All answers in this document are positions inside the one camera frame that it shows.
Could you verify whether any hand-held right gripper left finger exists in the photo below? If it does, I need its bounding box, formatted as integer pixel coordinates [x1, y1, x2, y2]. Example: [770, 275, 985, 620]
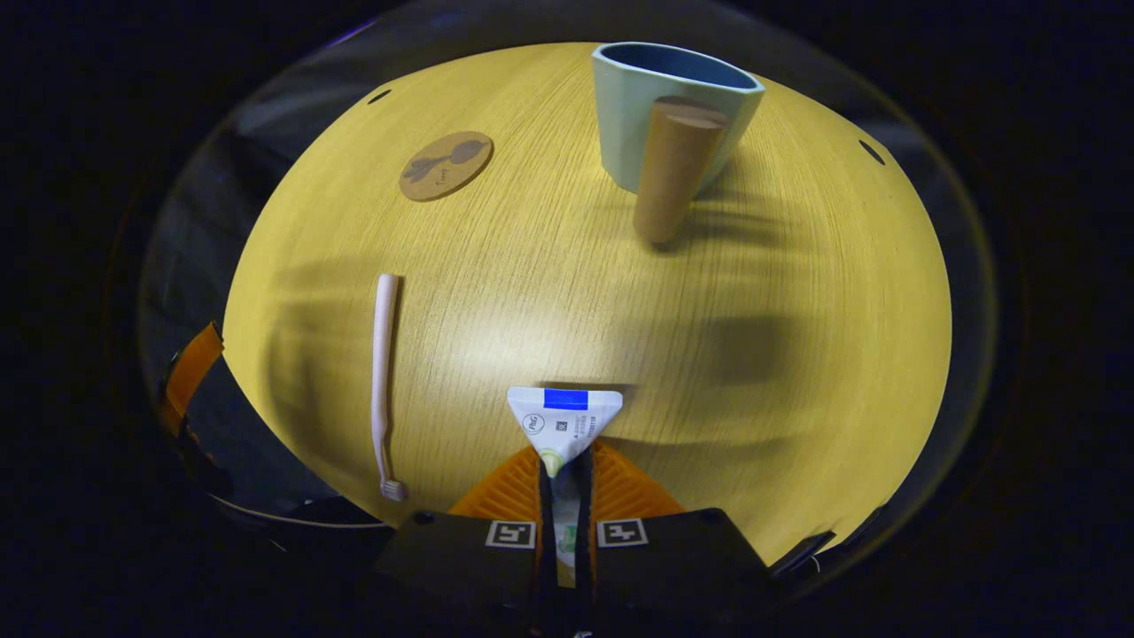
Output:
[376, 443, 555, 638]

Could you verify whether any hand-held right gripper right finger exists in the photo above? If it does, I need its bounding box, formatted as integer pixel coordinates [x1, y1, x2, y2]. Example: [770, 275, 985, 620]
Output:
[576, 440, 773, 638]

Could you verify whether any pale pink toothbrush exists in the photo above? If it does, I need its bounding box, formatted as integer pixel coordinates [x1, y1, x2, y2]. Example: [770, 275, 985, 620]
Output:
[370, 273, 410, 503]

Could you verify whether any white toothpaste tube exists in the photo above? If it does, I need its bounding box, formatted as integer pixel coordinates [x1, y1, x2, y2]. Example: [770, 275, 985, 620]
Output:
[507, 386, 625, 587]

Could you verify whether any round cork coaster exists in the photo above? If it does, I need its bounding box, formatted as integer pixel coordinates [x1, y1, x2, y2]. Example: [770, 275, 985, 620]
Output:
[399, 131, 495, 203]

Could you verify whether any pale green cup wooden handle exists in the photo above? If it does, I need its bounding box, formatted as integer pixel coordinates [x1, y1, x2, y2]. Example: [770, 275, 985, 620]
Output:
[591, 41, 766, 246]

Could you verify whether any wooden desktop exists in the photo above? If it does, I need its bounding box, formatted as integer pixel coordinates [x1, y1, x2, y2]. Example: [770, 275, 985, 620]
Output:
[221, 42, 954, 568]

